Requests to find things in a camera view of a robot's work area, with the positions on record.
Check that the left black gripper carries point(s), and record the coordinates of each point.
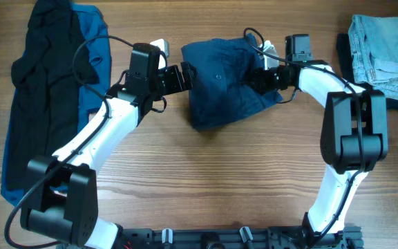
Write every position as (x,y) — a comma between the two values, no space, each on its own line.
(188,76)

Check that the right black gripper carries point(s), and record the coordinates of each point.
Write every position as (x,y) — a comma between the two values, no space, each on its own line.
(258,80)

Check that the dark blue denim shorts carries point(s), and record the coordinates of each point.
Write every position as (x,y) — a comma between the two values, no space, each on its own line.
(220,93)

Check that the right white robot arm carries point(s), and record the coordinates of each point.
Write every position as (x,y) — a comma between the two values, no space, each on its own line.
(354,137)

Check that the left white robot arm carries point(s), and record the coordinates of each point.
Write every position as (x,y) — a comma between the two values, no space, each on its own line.
(61,195)

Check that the dark folded garment under jeans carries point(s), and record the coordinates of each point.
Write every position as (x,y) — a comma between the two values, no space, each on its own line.
(345,63)

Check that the light blue folded jeans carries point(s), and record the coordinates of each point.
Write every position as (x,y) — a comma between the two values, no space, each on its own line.
(374,51)

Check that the black garment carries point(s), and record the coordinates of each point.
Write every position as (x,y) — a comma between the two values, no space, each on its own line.
(44,112)

